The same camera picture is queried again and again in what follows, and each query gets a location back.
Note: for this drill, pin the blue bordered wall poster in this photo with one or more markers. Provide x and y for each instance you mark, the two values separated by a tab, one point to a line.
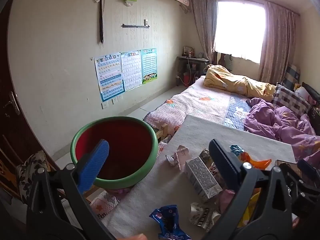
108	77

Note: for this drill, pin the dark bed headboard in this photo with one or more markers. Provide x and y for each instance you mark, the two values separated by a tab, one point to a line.
313	90

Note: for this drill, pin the beige wrapper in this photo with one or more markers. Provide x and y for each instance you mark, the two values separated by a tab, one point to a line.
200	215

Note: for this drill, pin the wooden chair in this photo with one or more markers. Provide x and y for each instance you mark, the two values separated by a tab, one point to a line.
5	165

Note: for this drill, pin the teal grid wall poster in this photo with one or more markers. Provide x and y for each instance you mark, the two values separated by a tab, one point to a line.
149	65

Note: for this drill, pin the dark metal desk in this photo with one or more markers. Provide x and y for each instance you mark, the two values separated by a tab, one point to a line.
192	59

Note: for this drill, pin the yellow quilt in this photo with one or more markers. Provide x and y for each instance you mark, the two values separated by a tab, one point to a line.
237	82

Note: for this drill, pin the orange plastic wrapper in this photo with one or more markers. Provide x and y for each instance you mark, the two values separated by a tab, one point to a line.
260	163

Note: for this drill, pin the blue snack wrapper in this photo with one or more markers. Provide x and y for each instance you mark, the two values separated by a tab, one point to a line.
165	217

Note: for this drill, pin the small red bin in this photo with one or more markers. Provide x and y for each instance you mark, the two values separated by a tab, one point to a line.
187	78

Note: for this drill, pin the bright window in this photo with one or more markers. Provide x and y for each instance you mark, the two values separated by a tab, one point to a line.
237	30

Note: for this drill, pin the framed picture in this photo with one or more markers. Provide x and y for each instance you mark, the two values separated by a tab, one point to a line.
188	51

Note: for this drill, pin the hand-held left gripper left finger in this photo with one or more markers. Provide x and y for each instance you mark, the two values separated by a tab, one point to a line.
96	165

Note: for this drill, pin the blue patterned pillow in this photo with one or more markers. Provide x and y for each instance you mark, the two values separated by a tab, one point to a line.
291	73

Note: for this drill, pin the red bin with green rim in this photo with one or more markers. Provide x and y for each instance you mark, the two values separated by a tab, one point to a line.
125	140

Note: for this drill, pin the black wall rail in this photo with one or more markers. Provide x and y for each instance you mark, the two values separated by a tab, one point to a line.
135	25

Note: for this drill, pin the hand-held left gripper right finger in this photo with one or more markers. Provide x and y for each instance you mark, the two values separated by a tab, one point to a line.
225	165

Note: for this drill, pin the bed with patterned quilted sheet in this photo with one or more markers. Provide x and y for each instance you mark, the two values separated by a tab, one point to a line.
200	105

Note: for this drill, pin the checked pillow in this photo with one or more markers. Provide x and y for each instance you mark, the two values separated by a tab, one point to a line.
290	98

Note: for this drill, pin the grey drink carton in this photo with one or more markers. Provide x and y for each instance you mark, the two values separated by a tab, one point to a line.
200	177

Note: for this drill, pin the dark green garment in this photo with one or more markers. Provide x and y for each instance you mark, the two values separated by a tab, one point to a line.
226	58

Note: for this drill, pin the white wall switch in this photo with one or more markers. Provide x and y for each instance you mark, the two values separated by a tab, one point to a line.
145	22

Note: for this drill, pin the teal foil wrapper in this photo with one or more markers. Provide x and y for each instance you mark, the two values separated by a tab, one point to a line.
236	149

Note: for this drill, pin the pink crumpled wrapper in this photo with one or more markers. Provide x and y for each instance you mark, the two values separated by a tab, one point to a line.
180	155

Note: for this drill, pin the white fleece table cover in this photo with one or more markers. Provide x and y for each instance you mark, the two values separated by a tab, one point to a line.
212	135

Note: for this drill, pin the black hanging belt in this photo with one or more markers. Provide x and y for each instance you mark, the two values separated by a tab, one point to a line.
101	22

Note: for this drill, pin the purple quilt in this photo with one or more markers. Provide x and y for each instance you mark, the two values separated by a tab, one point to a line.
275	122

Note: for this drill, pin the white chart wall poster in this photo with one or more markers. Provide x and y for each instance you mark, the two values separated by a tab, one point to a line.
131	71

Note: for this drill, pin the floral chair cushion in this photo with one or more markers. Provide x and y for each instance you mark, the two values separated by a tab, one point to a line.
30	172

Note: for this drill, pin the dark wooden door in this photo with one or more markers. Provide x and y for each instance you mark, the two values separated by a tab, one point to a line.
10	130

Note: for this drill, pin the white cushion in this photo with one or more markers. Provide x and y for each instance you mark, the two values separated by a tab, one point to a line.
303	91

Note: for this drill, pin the white wall socket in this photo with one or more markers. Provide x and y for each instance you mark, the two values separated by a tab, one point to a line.
105	105
116	100

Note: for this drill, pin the yellow plastic bag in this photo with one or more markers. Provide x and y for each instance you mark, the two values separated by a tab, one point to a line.
246	215

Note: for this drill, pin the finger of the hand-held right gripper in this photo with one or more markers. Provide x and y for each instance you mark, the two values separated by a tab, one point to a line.
296	181
306	167

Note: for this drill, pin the pink patterned curtain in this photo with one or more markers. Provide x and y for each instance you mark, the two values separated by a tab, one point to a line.
202	25
277	42

